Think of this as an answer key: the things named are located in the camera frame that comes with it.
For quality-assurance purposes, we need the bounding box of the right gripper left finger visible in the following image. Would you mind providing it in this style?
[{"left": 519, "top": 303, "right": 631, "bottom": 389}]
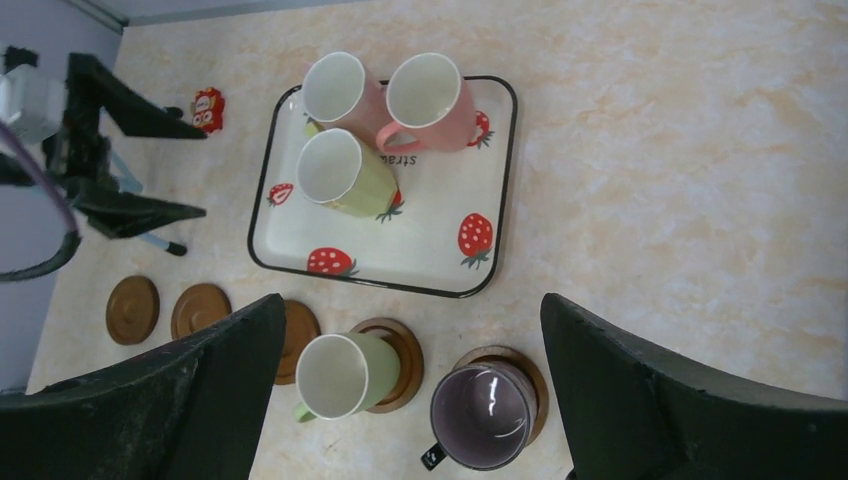
[{"left": 1, "top": 294, "right": 286, "bottom": 479}]

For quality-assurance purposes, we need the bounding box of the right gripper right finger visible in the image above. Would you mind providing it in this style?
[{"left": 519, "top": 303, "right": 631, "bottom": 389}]
[{"left": 540, "top": 293, "right": 847, "bottom": 479}]

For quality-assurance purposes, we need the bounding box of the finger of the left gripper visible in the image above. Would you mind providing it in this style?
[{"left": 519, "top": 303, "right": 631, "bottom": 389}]
[
  {"left": 72, "top": 192, "right": 206, "bottom": 239},
  {"left": 64, "top": 53, "right": 207, "bottom": 140}
]

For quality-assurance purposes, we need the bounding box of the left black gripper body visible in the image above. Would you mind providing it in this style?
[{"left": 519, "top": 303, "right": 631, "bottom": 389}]
[{"left": 1, "top": 46, "right": 109, "bottom": 187}]

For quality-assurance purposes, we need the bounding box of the brown wooden coaster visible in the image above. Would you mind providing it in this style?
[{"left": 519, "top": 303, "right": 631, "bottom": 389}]
[
  {"left": 274, "top": 300, "right": 321, "bottom": 385},
  {"left": 105, "top": 275, "right": 160, "bottom": 345},
  {"left": 171, "top": 283, "right": 232, "bottom": 340},
  {"left": 453, "top": 345, "right": 550, "bottom": 447},
  {"left": 351, "top": 318, "right": 424, "bottom": 414}
]

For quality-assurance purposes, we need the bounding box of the purple mug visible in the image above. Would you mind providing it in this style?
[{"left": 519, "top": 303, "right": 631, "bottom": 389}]
[{"left": 420, "top": 359, "right": 538, "bottom": 471}]

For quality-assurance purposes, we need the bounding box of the light green mug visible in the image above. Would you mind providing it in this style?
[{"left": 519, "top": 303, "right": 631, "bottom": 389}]
[{"left": 294, "top": 332, "right": 401, "bottom": 423}]

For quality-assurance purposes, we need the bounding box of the yellow green mug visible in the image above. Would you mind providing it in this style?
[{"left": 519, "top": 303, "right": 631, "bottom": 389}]
[{"left": 295, "top": 128, "right": 399, "bottom": 217}]

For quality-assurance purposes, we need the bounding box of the strawberry enamel tray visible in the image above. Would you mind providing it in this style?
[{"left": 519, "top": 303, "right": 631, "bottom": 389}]
[{"left": 247, "top": 75, "right": 518, "bottom": 298}]

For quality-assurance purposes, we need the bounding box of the salmon pink mug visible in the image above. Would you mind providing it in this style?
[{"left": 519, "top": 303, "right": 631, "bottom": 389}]
[{"left": 375, "top": 52, "right": 476, "bottom": 155}]

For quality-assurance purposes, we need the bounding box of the light blue tripod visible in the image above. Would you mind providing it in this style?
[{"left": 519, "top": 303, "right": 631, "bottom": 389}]
[{"left": 110, "top": 150, "right": 187, "bottom": 257}]

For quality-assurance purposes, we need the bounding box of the small red toy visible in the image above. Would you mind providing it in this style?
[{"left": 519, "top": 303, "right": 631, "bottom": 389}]
[{"left": 191, "top": 87, "right": 226, "bottom": 134}]

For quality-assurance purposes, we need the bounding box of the pale pink mug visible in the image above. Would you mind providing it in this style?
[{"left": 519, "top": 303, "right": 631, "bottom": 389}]
[{"left": 302, "top": 51, "right": 391, "bottom": 149}]

